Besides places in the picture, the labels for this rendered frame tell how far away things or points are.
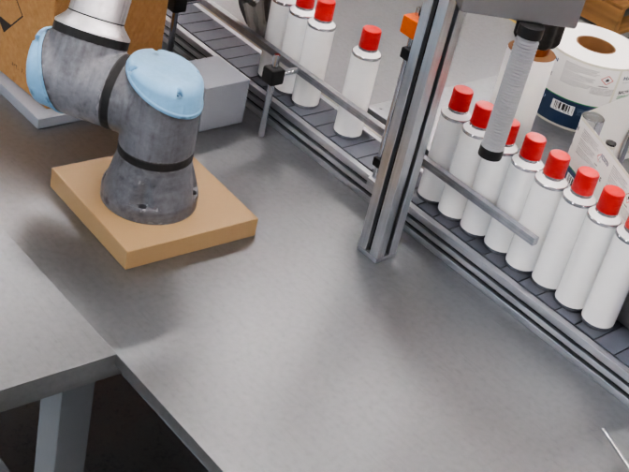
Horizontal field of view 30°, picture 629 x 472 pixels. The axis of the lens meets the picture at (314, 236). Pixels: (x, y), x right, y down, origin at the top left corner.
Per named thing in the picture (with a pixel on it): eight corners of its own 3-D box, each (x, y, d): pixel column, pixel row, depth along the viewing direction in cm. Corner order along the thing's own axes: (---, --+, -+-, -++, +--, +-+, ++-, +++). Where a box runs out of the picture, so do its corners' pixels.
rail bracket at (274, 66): (290, 133, 216) (307, 53, 207) (259, 140, 212) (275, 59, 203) (279, 125, 218) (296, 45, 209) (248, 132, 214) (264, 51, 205)
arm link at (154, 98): (176, 173, 172) (189, 93, 165) (94, 143, 174) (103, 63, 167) (208, 140, 182) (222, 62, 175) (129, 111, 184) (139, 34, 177)
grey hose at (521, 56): (506, 158, 172) (550, 28, 161) (490, 163, 170) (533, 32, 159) (489, 146, 174) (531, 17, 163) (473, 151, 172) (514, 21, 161)
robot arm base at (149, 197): (215, 211, 184) (226, 157, 179) (135, 234, 175) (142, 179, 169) (161, 162, 193) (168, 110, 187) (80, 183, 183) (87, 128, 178)
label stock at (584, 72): (507, 84, 241) (528, 20, 233) (589, 85, 249) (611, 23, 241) (554, 135, 226) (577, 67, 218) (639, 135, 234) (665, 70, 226)
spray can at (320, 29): (324, 107, 217) (347, 5, 206) (302, 111, 214) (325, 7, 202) (306, 94, 220) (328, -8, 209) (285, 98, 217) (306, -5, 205)
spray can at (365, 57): (367, 137, 211) (393, 33, 199) (345, 142, 207) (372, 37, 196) (348, 123, 214) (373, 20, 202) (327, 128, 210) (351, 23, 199)
